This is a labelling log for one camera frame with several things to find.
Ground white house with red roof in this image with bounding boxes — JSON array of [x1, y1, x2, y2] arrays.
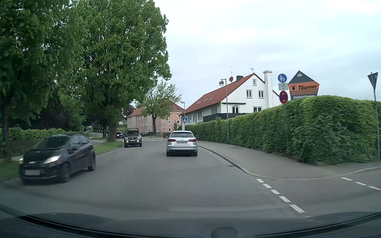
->
[[179, 70, 281, 131]]

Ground round road signs on post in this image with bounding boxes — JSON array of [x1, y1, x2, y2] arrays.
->
[[277, 73, 289, 106]]

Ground road markings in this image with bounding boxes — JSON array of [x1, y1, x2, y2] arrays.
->
[[143, 138, 381, 218]]

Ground silver saloon car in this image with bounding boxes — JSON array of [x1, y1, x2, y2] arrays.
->
[[166, 130, 198, 157]]

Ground large green tree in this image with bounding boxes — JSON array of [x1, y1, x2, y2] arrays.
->
[[68, 0, 172, 143], [0, 0, 88, 162]]

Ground low green hedge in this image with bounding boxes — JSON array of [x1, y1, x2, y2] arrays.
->
[[0, 127, 67, 143]]

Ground orange and grey billboard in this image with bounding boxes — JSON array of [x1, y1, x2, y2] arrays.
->
[[288, 70, 320, 100]]

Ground grey pavement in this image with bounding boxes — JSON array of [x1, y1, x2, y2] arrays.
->
[[198, 140, 381, 180]]

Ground pink building with red roof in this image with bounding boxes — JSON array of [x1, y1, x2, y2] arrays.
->
[[126, 102, 185, 134]]

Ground small green tree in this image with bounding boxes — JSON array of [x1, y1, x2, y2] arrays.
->
[[137, 80, 182, 134]]

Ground grey asphalt road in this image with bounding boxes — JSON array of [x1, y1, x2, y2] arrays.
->
[[0, 136, 381, 223]]

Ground dark pickup vehicle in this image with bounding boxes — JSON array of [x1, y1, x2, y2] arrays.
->
[[124, 128, 143, 148]]

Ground tall green hedge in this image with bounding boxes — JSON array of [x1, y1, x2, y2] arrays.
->
[[185, 95, 381, 165]]

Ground dark wire fence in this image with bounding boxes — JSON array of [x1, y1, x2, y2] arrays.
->
[[0, 139, 42, 163]]

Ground triangular road sign on post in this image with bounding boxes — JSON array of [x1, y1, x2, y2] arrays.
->
[[367, 72, 381, 161]]

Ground car's own bonnet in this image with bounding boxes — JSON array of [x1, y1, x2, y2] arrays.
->
[[0, 198, 381, 238]]

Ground lamp post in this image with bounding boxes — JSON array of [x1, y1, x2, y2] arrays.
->
[[219, 79, 230, 143], [177, 101, 186, 131]]

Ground black hatchback car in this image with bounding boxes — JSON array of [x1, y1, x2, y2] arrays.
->
[[19, 133, 96, 184]]

